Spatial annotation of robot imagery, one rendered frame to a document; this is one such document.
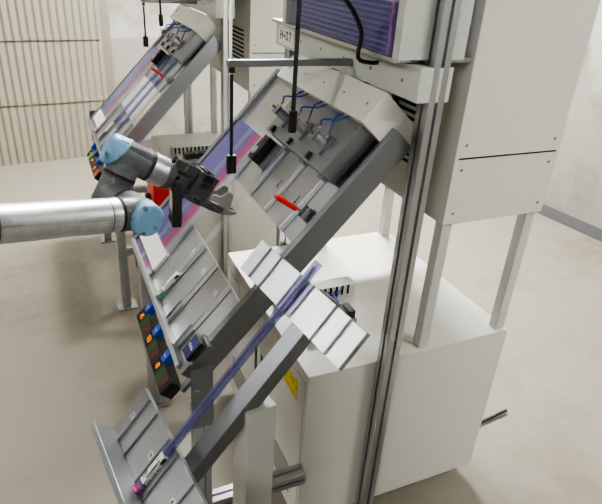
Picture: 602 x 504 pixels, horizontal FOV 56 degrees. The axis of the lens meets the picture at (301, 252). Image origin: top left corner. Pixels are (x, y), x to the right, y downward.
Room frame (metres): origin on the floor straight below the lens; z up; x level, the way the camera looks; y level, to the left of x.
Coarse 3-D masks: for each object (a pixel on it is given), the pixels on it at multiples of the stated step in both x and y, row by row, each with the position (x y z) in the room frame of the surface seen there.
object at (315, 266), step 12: (312, 264) 0.85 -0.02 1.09; (312, 276) 0.84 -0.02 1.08; (300, 288) 0.83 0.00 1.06; (288, 300) 0.81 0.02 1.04; (276, 312) 0.81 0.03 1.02; (264, 324) 0.80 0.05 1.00; (264, 336) 0.79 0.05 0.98; (252, 348) 0.78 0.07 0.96; (240, 360) 0.77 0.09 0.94; (228, 372) 0.76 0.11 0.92; (216, 384) 0.75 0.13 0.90; (216, 396) 0.74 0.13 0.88; (204, 408) 0.73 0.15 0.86; (192, 420) 0.72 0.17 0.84; (180, 432) 0.71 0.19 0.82; (168, 444) 0.70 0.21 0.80; (168, 456) 0.69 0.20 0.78
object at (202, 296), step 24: (192, 240) 1.39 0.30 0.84; (168, 264) 1.38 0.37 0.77; (192, 264) 1.30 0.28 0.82; (216, 264) 1.24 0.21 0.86; (168, 288) 1.27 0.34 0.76; (192, 288) 1.22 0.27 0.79; (216, 288) 1.16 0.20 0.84; (168, 312) 1.20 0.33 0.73; (192, 312) 1.14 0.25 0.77; (216, 312) 1.09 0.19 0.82; (192, 336) 1.07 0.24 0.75
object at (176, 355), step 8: (136, 248) 1.52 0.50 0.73; (136, 256) 1.48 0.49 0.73; (144, 264) 1.44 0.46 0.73; (144, 272) 1.38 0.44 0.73; (144, 280) 1.35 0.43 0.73; (152, 280) 1.36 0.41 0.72; (152, 288) 1.31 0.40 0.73; (152, 296) 1.27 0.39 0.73; (160, 304) 1.24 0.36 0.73; (160, 312) 1.19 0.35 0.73; (160, 320) 1.16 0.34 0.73; (168, 328) 1.13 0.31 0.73; (168, 336) 1.09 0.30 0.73; (168, 344) 1.07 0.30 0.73; (176, 344) 1.08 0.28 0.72; (176, 352) 1.04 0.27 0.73; (176, 360) 1.01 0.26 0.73
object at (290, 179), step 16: (272, 96) 1.72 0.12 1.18; (256, 112) 1.71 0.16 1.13; (272, 112) 1.64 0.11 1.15; (256, 128) 1.63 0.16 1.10; (272, 160) 1.44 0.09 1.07; (288, 160) 1.39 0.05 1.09; (240, 176) 1.49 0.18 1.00; (256, 176) 1.43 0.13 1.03; (272, 176) 1.38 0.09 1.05; (288, 176) 1.33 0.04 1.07; (304, 176) 1.29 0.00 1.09; (256, 192) 1.37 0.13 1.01; (272, 192) 1.32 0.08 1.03; (288, 192) 1.28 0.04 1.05; (304, 192) 1.24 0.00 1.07; (320, 192) 1.20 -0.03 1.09; (272, 208) 1.27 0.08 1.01; (288, 208) 1.23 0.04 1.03; (320, 208) 1.15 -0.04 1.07; (288, 224) 1.18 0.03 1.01; (304, 224) 1.14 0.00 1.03
